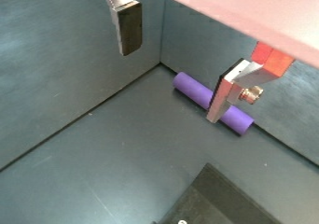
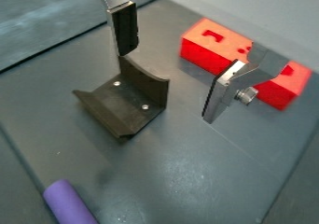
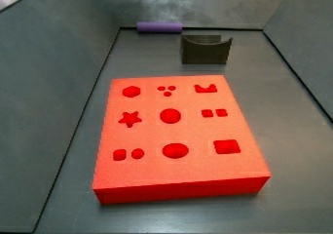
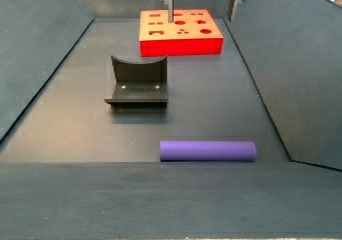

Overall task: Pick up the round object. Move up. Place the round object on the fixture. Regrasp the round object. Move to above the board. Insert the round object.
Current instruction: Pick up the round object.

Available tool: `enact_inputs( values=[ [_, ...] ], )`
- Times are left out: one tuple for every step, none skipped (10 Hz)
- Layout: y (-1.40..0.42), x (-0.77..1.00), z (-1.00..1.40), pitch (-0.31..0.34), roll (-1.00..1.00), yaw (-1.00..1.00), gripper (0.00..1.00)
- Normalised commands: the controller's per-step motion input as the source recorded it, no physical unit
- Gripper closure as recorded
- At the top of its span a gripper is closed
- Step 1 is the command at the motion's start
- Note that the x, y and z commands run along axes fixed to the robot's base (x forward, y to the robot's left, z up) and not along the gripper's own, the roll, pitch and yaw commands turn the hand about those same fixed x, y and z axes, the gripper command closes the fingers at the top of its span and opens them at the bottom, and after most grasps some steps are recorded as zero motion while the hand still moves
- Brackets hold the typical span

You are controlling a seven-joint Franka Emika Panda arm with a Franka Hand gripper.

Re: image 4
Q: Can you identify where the red shape sorter block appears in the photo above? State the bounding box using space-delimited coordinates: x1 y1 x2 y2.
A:
138 9 224 57

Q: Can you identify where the purple cylinder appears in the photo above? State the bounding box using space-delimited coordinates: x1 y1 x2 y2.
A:
160 141 256 162

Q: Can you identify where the black curved cradle stand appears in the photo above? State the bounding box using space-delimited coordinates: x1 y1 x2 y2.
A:
105 56 168 106

